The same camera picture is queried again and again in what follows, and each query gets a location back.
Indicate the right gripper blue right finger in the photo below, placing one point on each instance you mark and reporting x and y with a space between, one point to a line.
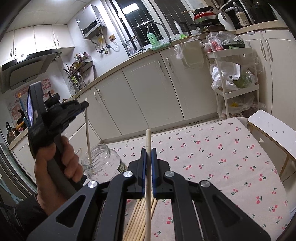
160 186

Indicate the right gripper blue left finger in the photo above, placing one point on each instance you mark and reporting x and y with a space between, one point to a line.
138 167

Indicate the clear glass jar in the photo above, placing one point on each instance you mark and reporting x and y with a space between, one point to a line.
104 165

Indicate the person's left forearm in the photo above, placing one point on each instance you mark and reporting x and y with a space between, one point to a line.
17 223

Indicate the chrome kitchen faucet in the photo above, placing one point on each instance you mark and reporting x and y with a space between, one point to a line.
162 30

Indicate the person's left hand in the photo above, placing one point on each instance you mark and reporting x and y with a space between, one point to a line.
51 181

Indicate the black wok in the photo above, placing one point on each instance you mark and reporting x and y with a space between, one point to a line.
52 100

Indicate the metal kettle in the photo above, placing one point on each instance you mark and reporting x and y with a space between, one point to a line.
12 133

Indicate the black range hood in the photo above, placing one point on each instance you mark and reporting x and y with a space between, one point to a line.
19 71

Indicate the silver water heater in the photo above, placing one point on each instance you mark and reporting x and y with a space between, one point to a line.
90 22

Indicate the white step stool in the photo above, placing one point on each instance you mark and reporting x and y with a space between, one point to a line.
278 132

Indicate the green soap bottle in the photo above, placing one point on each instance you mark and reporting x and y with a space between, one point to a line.
152 39

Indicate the white rolling cart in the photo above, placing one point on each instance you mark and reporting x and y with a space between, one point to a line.
234 74

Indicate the hanging trash bag bin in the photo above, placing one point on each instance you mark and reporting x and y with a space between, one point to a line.
190 53

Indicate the window with bars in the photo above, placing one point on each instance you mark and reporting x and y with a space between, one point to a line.
132 17

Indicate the green cleaning cloth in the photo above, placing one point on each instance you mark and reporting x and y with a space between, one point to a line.
161 46

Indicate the white spray bottle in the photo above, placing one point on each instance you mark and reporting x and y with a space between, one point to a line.
179 29

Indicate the red lidded pan stack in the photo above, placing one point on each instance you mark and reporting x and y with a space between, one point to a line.
206 20

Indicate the white plastic jug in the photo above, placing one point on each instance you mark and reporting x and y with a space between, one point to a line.
225 20

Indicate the clear plastic bottle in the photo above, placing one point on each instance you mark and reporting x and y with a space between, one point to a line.
240 15

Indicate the wall spice rack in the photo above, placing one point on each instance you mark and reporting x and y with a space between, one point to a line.
80 73

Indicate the wire dish basket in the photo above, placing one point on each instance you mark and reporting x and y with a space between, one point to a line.
131 45

